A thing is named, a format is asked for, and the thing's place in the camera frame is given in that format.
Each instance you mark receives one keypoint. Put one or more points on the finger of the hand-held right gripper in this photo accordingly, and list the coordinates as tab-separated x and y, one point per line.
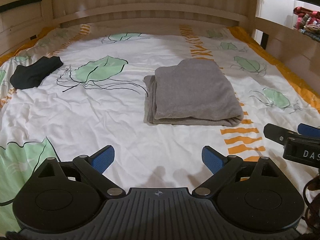
310	130
277	133

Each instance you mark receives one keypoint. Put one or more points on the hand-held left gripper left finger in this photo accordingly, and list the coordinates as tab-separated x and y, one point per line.
103	158

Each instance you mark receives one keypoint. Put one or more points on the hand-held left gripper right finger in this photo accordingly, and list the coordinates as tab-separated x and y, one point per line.
212	160

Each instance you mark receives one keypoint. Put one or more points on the grey hooded knit dress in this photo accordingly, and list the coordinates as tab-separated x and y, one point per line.
195	90

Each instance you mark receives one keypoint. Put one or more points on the leaf print bed sheet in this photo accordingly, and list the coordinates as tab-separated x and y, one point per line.
87	117

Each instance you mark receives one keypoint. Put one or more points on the black cloth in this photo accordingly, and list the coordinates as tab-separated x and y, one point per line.
35	72

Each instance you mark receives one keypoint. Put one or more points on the colourful fabric pile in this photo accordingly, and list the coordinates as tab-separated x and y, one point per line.
308	20

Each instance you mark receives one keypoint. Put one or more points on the wooden bed frame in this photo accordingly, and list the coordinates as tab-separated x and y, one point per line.
150	2

